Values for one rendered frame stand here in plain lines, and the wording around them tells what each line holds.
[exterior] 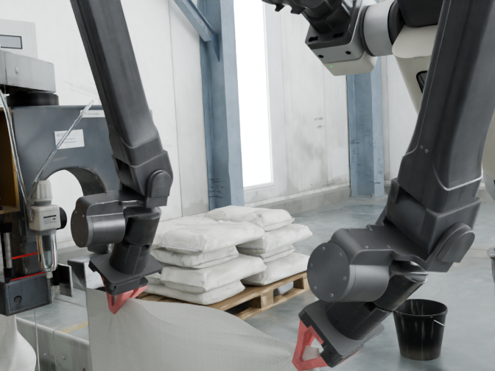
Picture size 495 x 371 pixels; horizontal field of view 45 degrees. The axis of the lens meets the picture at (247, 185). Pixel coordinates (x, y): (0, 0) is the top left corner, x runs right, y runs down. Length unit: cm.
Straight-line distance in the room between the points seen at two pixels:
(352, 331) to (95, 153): 61
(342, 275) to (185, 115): 629
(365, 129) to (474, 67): 903
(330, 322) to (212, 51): 646
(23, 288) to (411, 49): 72
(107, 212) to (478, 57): 55
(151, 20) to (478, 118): 616
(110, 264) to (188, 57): 604
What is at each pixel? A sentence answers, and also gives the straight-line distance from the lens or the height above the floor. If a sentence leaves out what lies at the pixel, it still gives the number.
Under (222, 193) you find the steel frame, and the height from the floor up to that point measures 48.
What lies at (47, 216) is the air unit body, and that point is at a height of 117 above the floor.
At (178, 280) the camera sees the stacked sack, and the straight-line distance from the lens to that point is 385.
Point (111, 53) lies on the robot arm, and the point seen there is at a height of 139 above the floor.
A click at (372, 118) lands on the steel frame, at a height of 125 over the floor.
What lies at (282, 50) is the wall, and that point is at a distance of 826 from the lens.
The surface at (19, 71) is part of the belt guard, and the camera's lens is 98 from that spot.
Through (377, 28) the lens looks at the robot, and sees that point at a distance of 105.
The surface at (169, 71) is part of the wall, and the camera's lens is 669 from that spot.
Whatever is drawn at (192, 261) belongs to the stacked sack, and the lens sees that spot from 379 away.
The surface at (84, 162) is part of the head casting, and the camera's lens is 108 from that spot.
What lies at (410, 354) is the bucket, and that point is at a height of 3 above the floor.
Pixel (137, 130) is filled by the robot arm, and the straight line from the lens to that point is 84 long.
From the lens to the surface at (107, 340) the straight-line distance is 106.
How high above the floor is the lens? 129
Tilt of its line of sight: 6 degrees down
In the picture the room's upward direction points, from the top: 3 degrees counter-clockwise
